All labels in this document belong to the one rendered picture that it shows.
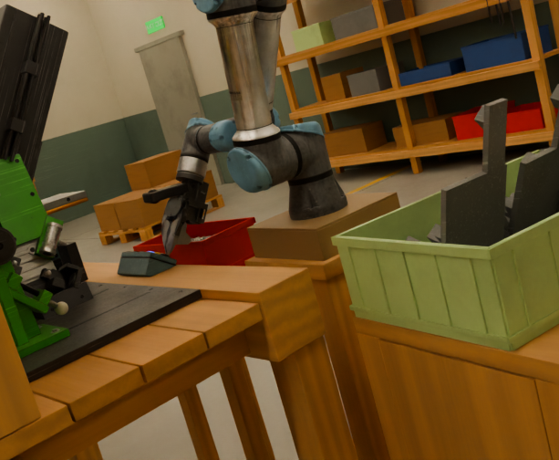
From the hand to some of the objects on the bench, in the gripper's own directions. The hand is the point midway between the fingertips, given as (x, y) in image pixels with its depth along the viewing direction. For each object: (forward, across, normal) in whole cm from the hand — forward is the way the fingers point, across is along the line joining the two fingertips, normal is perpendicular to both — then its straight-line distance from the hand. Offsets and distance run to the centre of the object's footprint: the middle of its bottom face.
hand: (166, 248), depth 193 cm
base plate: (+25, +24, +24) cm, 42 cm away
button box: (+9, +5, -1) cm, 10 cm away
